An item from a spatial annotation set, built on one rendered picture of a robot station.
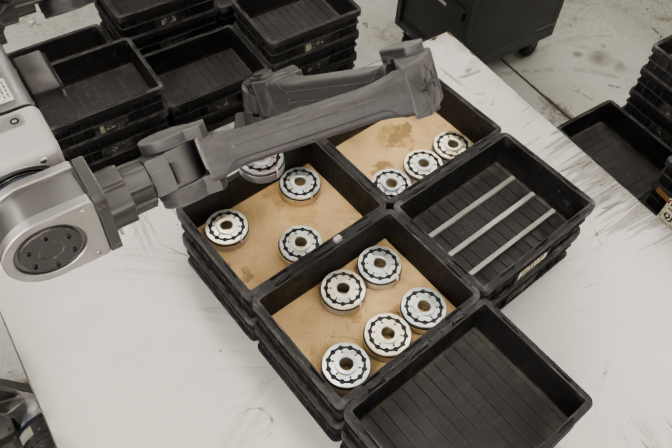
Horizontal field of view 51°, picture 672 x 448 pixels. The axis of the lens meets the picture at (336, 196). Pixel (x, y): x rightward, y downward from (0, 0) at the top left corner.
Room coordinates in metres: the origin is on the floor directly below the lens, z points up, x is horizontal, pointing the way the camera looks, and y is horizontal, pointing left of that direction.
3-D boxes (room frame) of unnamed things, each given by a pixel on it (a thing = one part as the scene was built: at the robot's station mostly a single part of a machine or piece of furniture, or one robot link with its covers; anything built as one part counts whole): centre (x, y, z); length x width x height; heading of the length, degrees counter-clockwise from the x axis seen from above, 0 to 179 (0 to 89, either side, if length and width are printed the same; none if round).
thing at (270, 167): (1.01, 0.17, 1.04); 0.10 x 0.10 x 0.01
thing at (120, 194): (0.57, 0.30, 1.45); 0.09 x 0.08 x 0.12; 37
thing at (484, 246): (1.01, -0.38, 0.87); 0.40 x 0.30 x 0.11; 133
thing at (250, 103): (1.02, 0.17, 1.22); 0.07 x 0.06 x 0.07; 128
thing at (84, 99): (1.66, 0.84, 0.37); 0.40 x 0.30 x 0.45; 127
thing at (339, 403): (0.74, -0.08, 0.92); 0.40 x 0.30 x 0.02; 133
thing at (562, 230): (1.01, -0.38, 0.92); 0.40 x 0.30 x 0.02; 133
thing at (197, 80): (1.90, 0.52, 0.31); 0.40 x 0.30 x 0.34; 127
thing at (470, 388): (0.52, -0.29, 0.87); 0.40 x 0.30 x 0.11; 133
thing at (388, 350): (0.69, -0.13, 0.86); 0.10 x 0.10 x 0.01
